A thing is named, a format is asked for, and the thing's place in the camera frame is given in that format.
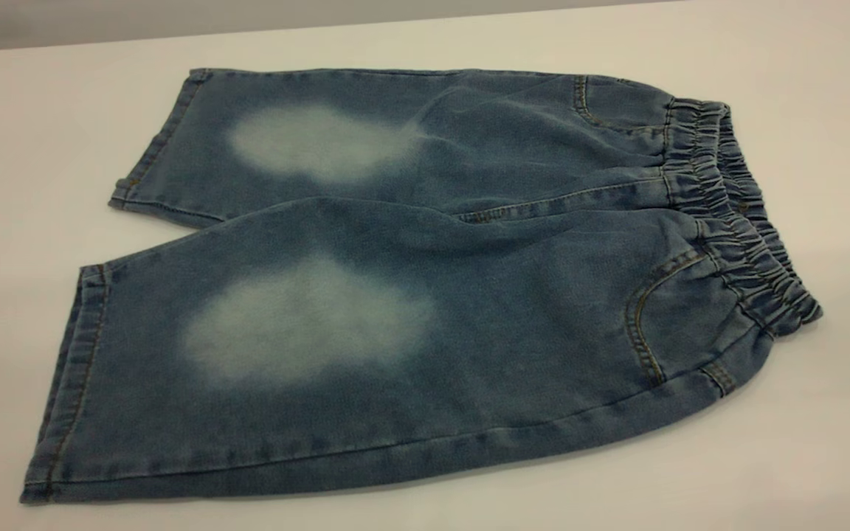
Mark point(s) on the blue denim shorts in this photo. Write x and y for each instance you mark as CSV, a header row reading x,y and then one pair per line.
x,y
469,295

